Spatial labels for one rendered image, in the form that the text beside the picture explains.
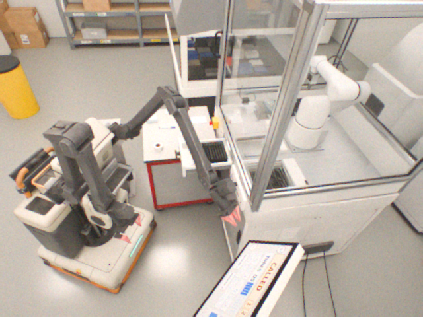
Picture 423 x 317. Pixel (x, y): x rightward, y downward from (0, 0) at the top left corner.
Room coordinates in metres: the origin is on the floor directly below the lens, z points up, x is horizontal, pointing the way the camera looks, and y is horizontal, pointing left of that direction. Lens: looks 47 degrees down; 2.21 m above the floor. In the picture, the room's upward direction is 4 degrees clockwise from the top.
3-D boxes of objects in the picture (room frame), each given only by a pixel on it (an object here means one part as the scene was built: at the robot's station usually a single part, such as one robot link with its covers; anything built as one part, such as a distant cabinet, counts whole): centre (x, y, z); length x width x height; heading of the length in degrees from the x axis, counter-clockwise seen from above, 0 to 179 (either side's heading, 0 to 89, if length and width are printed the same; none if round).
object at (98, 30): (4.78, 2.18, 0.22); 0.40 x 0.30 x 0.17; 104
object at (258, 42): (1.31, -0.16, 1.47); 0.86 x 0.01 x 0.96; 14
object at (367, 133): (0.94, -0.71, 1.52); 0.87 x 0.01 x 0.86; 104
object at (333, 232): (1.40, -0.60, 0.40); 1.03 x 0.95 x 0.80; 14
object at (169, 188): (1.67, 0.27, 0.38); 0.62 x 0.58 x 0.76; 14
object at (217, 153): (1.31, 0.00, 0.87); 0.22 x 0.18 x 0.06; 104
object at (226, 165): (1.31, -0.01, 0.86); 0.40 x 0.26 x 0.06; 104
